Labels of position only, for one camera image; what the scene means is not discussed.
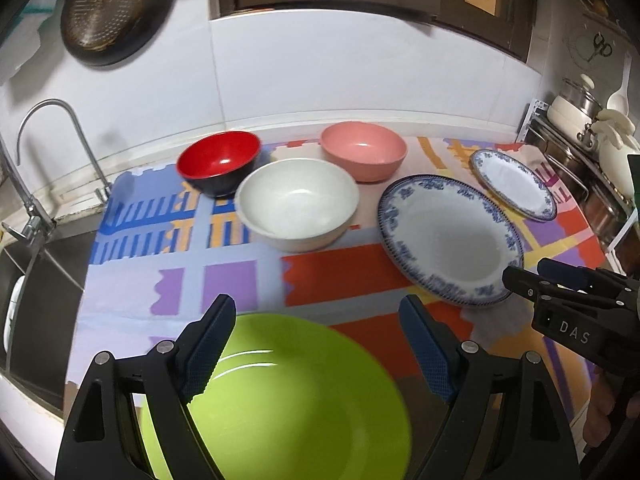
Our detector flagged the pink bowl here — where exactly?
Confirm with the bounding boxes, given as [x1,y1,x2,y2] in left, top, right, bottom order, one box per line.
[320,121,408,184]

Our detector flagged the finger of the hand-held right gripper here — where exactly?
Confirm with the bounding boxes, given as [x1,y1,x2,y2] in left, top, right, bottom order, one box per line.
[537,257,631,301]
[502,265,626,376]

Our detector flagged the steel sink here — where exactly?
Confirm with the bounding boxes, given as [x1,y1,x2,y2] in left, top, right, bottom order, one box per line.
[0,232,101,416]

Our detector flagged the large blue patterned plate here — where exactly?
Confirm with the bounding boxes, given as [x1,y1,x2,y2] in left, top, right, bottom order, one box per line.
[377,175,525,308]

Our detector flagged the metal dish rack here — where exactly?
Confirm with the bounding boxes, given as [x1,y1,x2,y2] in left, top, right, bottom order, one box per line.
[517,102,640,261]

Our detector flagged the white plastic package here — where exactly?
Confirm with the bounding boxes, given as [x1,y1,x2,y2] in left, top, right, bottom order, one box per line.
[0,0,66,86]

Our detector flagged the small blue patterned plate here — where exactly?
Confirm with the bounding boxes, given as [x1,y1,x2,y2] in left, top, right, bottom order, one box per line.
[469,149,558,222]

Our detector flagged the colourful printed mat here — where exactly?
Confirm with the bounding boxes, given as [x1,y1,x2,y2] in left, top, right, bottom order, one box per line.
[65,135,608,480]

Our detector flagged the white jug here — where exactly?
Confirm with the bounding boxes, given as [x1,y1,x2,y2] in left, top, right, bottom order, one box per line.
[592,110,640,196]

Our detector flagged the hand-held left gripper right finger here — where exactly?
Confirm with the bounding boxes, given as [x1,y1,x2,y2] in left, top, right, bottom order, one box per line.
[399,294,583,480]

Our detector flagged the white ceramic pot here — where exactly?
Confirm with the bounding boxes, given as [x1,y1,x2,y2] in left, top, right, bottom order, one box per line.
[547,96,598,148]

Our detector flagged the black frying pan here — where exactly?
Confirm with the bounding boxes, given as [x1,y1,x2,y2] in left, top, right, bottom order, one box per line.
[60,0,178,67]

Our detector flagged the black scissors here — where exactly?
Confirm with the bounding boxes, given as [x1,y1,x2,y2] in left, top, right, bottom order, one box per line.
[590,32,614,63]

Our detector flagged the green plate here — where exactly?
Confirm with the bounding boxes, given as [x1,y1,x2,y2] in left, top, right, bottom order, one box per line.
[136,312,413,480]

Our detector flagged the steel pot with lid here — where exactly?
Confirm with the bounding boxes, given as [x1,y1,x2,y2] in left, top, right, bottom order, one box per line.
[560,75,603,121]

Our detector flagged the large steel pot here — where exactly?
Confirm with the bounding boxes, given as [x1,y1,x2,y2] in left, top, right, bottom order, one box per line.
[545,145,632,252]

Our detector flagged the red and black bowl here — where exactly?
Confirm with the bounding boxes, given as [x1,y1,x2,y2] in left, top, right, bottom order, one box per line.
[176,131,262,198]

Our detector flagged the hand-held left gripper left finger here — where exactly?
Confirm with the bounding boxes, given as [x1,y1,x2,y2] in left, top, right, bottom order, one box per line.
[54,294,237,480]

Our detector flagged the chrome gooseneck faucet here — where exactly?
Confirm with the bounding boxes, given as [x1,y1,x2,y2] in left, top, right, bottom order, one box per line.
[15,99,113,206]

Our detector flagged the chrome tap valve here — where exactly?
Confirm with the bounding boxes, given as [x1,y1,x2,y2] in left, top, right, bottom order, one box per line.
[0,140,56,248]

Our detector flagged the white plastic ladle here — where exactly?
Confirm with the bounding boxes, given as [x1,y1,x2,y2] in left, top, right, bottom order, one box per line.
[606,52,633,111]

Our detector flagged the white dish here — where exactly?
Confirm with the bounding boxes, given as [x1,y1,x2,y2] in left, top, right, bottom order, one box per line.
[2,275,26,356]

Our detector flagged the white bowl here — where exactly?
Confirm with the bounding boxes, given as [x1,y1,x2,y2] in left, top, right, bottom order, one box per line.
[235,158,361,253]

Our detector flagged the person's right hand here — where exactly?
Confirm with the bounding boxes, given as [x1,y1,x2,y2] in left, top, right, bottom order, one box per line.
[582,365,623,448]

